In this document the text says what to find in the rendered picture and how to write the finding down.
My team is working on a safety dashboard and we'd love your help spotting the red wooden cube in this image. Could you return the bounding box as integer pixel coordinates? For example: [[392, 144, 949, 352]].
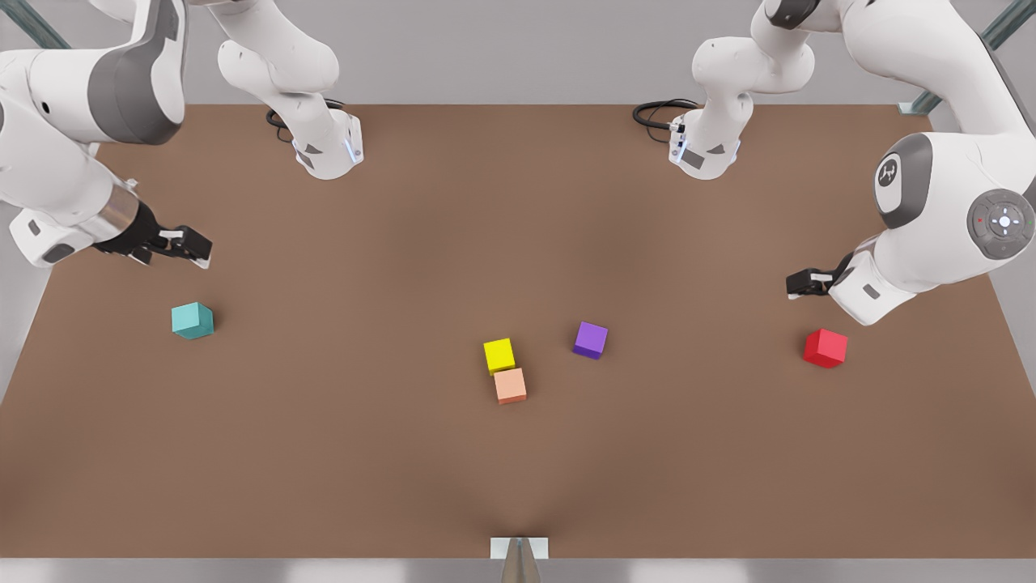
[[803, 328, 848, 369]]

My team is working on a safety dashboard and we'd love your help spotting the peach wooden cube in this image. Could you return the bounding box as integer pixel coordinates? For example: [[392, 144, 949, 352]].
[[495, 368, 528, 406]]

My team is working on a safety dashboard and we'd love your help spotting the yellow wooden cube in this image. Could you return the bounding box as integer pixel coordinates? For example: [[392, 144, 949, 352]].
[[483, 338, 516, 376]]

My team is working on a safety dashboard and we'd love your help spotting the silver frame post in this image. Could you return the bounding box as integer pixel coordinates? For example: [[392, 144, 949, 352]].
[[0, 0, 72, 51], [490, 537, 550, 583], [898, 0, 1036, 116]]

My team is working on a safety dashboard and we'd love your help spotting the purple wooden cube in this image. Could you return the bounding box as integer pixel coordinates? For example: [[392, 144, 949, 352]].
[[572, 321, 609, 360]]

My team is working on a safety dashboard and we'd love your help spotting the black cable loop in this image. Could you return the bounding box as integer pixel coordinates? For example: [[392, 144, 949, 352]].
[[632, 100, 702, 143], [266, 99, 347, 144]]

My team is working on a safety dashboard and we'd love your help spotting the teal wooden cube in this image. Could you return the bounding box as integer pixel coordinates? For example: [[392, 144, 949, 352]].
[[171, 301, 215, 340]]

